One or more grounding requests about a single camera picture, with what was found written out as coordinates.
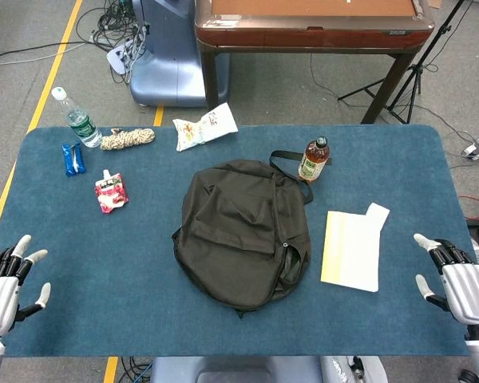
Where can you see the white paper slip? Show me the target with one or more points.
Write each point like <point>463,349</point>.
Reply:
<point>379,211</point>

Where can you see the blue snack packet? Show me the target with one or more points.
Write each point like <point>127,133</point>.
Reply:
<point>72,159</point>

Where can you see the white snack bag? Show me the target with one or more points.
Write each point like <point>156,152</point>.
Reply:
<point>201,127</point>

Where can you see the pink jelly pouch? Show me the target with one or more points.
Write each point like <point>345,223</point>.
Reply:
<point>112,191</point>

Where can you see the black fabric backpack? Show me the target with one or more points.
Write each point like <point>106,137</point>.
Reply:
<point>239,235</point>

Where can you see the yellow white paper pad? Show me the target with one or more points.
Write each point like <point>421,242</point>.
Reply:
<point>351,251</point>

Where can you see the blue-grey machine base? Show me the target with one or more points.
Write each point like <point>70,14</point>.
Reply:
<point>171,60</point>

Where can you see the amber tea bottle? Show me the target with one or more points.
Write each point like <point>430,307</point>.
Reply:
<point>313,161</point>

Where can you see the clear water bottle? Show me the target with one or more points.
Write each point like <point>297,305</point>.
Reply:
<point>80,123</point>

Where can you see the brown wooden table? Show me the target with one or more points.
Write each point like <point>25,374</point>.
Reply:
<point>311,38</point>

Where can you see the blue felt table mat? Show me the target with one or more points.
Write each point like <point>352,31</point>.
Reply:
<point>104,259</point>

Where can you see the white power strip with plugs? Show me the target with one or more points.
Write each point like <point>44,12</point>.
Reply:
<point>117,60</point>

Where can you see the black tripod stand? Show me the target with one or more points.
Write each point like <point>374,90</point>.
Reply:
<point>413,80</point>

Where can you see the grey robot torso base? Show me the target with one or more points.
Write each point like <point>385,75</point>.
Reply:
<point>263,371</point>

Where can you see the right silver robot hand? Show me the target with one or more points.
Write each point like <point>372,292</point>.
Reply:
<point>469,287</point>

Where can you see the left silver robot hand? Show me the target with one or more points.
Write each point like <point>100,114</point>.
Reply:
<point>0,293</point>

